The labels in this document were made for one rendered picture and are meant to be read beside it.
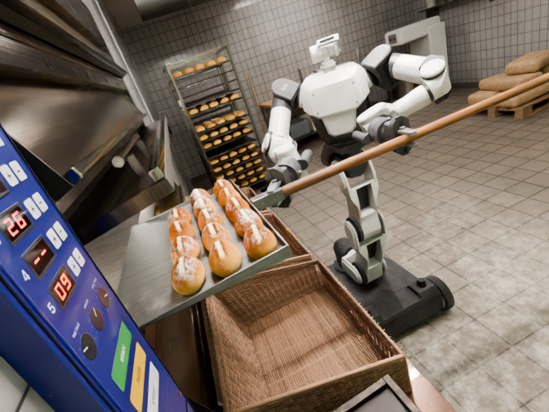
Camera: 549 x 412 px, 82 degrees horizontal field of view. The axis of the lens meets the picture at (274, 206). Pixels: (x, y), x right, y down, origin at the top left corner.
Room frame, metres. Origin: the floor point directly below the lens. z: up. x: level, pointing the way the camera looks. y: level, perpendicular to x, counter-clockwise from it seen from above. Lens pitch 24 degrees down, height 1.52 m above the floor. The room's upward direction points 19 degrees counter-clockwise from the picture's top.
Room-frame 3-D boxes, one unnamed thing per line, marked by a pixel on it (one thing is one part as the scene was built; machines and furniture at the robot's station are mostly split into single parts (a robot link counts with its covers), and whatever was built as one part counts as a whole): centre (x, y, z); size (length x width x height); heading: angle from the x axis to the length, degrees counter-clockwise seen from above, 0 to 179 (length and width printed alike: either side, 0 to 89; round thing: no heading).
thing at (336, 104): (1.44, -0.42, 1.27); 0.34 x 0.30 x 0.36; 73
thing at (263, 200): (0.79, 0.01, 1.19); 0.09 x 0.04 x 0.03; 102
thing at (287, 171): (0.89, -0.05, 1.19); 0.12 x 0.10 x 0.13; 157
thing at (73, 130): (1.31, 0.46, 1.54); 1.79 x 0.11 x 0.19; 11
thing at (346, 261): (1.53, -0.39, 0.28); 0.21 x 0.20 x 0.13; 11
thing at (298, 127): (5.58, -0.80, 0.35); 0.50 x 0.36 x 0.24; 11
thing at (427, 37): (5.63, -3.12, 0.66); 1.00 x 0.66 x 1.32; 101
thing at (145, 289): (0.74, 0.23, 1.19); 0.55 x 0.36 x 0.03; 12
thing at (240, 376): (0.79, 0.08, 0.72); 0.56 x 0.49 x 0.28; 10
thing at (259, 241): (0.57, 0.05, 1.21); 0.10 x 0.07 x 0.05; 11
